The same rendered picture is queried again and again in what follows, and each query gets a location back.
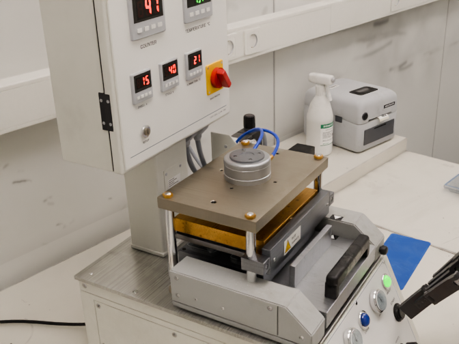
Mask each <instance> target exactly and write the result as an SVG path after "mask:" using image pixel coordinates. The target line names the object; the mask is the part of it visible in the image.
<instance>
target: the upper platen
mask: <svg viewBox="0 0 459 344"><path fill-rule="evenodd" d="M317 194H318V190H316V189H313V188H307V187H306V188H305V189H304V190H303V191H302V192H301V193H299V194H298V195H297V196H296V197H295V198H294V199H293V200H292V201H291V202H289V204H287V205H286V206H285V207H284V208H283V209H282V210H281V211H280V212H279V213H278V214H277V215H276V216H275V217H274V218H273V219H271V220H270V221H269V222H268V223H267V224H266V225H265V226H264V227H262V228H261V229H260V230H259V231H258V232H257V233H256V253H257V254H260V255H261V254H262V247H263V246H264V245H265V244H266V243H267V242H268V241H270V240H271V239H272V238H273V237H274V236H275V235H276V234H277V233H278V232H279V231H280V230H281V229H282V228H283V227H284V226H285V225H286V224H287V223H288V222H289V221H290V220H291V219H292V218H293V217H294V216H295V215H296V214H297V213H298V212H300V211H301V210H302V209H303V208H304V207H305V206H306V205H307V204H308V203H309V202H310V201H311V200H312V199H313V198H314V197H315V196H316V195H317ZM175 226H176V231H177V232H176V238H177V239H180V240H184V241H187V242H191V243H194V244H198V245H201V246H205V247H208V248H212V249H215V250H219V251H222V252H224V253H229V254H232V255H236V256H239V257H242V256H243V255H244V254H245V253H246V238H245V231H243V230H241V229H236V228H233V227H228V226H225V225H220V224H218V223H213V222H210V221H207V220H202V219H199V218H195V217H192V216H187V215H184V214H178V215H177V216H175Z"/></svg>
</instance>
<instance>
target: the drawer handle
mask: <svg viewBox="0 0 459 344"><path fill-rule="evenodd" d="M369 251H370V237H369V236H368V235H365V234H359V235H358V236H357V238H356V239H355V240H354V242H353V243H352V244H351V245H350V246H349V248H348V249H347V250H346V252H345V253H344V254H343V255H342V257H341V258H340V259H339V261H338V262H337V263H336V264H335V265H334V266H333V268H332V269H331V271H330V272H329V273H328V274H327V276H326V282H325V290H324V296H325V297H327V298H331V299H334V300H336V299H337V298H338V296H339V286H340V285H341V284H342V282H343V281H344V279H345V278H346V277H347V275H348V274H349V273H350V271H351V270H352V269H353V268H354V266H355V265H356V263H357V262H358V260H359V259H360V258H361V256H362V257H367V256H368V255H369Z"/></svg>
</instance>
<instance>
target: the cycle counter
mask: <svg viewBox="0 0 459 344"><path fill-rule="evenodd" d="M136 8H137V20H141V19H144V18H148V17H151V16H156V15H158V14H160V6H159V0H136Z"/></svg>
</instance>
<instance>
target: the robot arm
mask: <svg viewBox="0 0 459 344"><path fill-rule="evenodd" d="M432 277H433V278H432V279H431V280H429V281H428V285H427V284H425V285H422V286H421V288H419V289H418V290H417V291H416V292H415V293H414V294H412V295H411V296H410V297H408V298H407V299H406V300H405V301H403V302H402V303H401V305H400V307H399V309H400V310H401V311H402V312H403V313H405V314H406V315H407V316H408V317H409V318H410V319H412V318H414V317H415V316H416V315H418V314H419V313H420V312H422V311H423V310H424V309H426V308H427V307H428V306H430V305H431V304H433V305H436V304H438V303H439V302H441V301H442V300H444V299H446V298H447V297H449V296H450V295H452V294H453V293H455V292H457V291H458V290H459V251H458V252H457V253H456V254H455V255H454V256H453V257H452V258H451V259H450V260H449V261H448V262H447V263H446V264H445V265H443V266H442V268H440V269H439V270H438V271H437V272H435V273H434V274H433V276H432Z"/></svg>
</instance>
